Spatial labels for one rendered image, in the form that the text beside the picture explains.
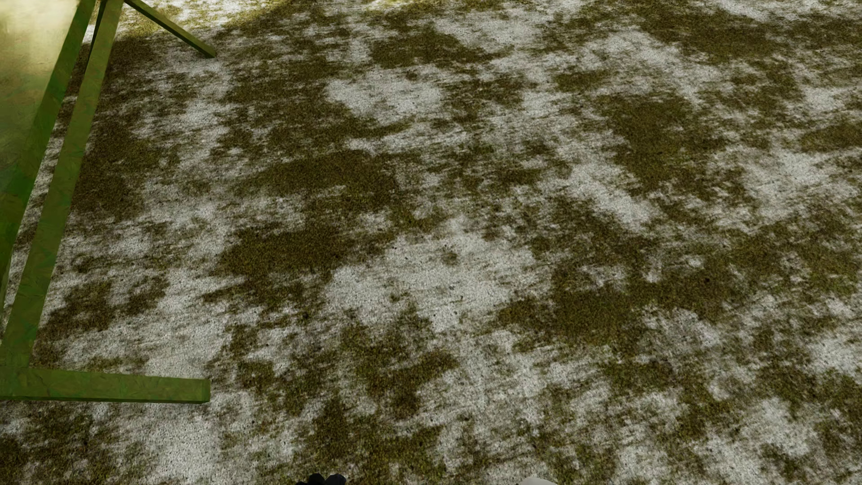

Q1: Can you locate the green metal table frame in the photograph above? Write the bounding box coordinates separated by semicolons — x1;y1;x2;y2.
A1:
0;0;218;405

